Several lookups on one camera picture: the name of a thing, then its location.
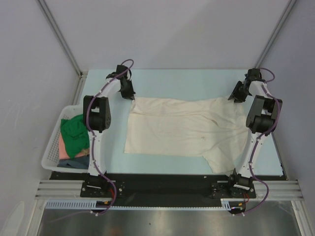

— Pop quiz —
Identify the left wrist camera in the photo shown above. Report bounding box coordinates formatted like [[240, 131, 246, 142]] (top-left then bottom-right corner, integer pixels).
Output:
[[106, 65, 132, 80]]

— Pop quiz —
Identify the green t shirt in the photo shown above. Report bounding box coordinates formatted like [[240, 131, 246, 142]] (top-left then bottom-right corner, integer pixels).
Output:
[[60, 114, 90, 159]]

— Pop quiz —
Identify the cream t shirt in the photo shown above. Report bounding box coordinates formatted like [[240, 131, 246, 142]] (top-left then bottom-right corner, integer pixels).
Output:
[[125, 97, 248, 174]]

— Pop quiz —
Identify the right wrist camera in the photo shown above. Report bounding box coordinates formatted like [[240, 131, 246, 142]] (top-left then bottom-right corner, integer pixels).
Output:
[[245, 68, 265, 82]]

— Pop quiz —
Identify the pink t shirt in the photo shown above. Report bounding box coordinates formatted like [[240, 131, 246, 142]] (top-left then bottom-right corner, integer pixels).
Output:
[[59, 134, 86, 160]]

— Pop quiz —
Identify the right aluminium corner post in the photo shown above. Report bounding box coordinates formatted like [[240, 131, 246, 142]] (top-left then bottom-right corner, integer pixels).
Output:
[[254, 0, 298, 68]]

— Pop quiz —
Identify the white plastic laundry basket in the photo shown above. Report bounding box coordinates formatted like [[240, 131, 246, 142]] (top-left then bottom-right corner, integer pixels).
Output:
[[41, 105, 88, 174]]

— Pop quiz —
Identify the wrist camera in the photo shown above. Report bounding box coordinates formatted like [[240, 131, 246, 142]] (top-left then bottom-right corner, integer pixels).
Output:
[[245, 68, 265, 82], [106, 65, 132, 80]]

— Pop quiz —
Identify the aluminium frame rail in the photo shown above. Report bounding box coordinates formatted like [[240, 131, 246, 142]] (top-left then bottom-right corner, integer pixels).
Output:
[[36, 180, 304, 201]]

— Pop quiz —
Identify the blue t shirt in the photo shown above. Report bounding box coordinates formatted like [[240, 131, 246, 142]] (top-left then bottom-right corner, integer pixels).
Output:
[[57, 155, 90, 170]]

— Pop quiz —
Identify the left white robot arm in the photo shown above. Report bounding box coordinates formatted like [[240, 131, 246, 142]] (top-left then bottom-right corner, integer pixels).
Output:
[[83, 75, 135, 197]]

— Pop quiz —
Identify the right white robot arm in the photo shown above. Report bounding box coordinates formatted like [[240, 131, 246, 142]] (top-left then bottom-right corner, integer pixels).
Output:
[[227, 81, 283, 197]]

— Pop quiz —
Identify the white slotted cable duct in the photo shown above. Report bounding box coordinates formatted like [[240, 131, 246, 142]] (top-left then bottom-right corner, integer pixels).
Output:
[[46, 198, 247, 211]]

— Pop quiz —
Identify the aluminium corner post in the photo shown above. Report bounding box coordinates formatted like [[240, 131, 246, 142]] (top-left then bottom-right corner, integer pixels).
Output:
[[36, 0, 83, 76], [254, 0, 298, 68]]

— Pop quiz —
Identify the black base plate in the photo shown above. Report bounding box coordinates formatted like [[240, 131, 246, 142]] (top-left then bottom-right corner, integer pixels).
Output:
[[49, 173, 261, 207]]

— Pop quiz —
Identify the left aluminium corner post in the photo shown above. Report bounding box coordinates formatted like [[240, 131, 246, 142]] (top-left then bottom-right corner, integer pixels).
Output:
[[36, 0, 83, 76]]

